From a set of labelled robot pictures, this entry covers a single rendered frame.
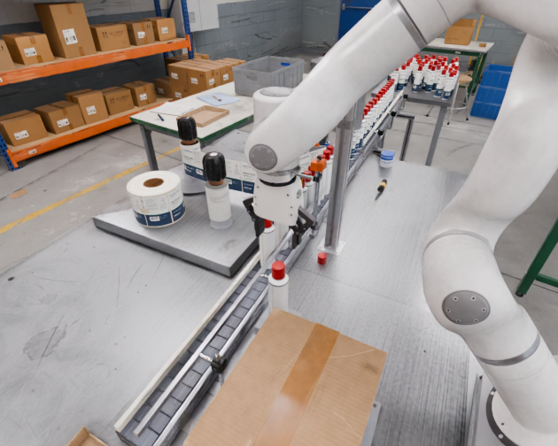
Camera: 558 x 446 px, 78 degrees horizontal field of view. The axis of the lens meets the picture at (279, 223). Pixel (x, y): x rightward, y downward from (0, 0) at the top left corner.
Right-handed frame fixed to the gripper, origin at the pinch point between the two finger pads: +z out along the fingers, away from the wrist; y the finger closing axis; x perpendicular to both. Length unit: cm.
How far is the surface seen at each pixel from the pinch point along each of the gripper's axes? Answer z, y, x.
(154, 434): 33, 11, 37
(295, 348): 9.4, -13.2, 18.2
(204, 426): 9.4, -6.5, 37.3
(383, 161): 35, 0, -123
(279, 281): 12.7, -1.1, 1.4
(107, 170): 121, 281, -152
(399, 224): 38, -19, -74
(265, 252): 25.7, 14.8, -19.3
